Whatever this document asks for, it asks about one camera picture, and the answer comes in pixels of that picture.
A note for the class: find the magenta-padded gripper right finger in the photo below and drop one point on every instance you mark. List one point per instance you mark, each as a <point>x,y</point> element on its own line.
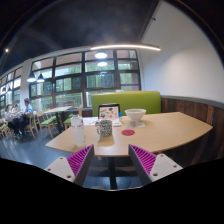
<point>144,160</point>

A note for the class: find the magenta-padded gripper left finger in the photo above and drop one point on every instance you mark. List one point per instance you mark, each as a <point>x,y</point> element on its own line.
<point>80,160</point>

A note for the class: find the clear plastic water bottle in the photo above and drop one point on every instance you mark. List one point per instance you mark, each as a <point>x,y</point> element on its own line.
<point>78,131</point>

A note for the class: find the flat round red coaster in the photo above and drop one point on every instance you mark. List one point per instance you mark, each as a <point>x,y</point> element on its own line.
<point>128,132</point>

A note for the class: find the white paper sheet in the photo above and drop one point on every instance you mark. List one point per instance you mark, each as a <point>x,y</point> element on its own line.
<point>90,121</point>

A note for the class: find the green speckled mug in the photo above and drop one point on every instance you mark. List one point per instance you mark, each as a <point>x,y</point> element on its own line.
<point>105,128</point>

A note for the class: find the white ceramic bowl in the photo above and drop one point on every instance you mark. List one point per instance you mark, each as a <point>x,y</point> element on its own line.
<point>135,114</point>

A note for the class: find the group of green-seated wooden chairs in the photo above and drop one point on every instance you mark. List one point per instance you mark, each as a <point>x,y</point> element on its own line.
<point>48,122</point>

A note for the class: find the small blue-capped bottle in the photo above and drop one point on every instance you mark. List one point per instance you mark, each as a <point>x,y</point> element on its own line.
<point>120,116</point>

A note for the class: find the wooden dining table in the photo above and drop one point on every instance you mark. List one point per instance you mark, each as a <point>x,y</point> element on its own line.
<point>58,109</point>

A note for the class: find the green upholstered bench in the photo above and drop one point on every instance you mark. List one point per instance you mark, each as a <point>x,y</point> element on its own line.
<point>133,101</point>

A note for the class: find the group of pendant lamps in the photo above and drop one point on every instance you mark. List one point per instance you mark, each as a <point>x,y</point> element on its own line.
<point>100,55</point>

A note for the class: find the long linear ceiling light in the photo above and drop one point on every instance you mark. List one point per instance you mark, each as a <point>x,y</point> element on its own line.
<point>126,46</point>

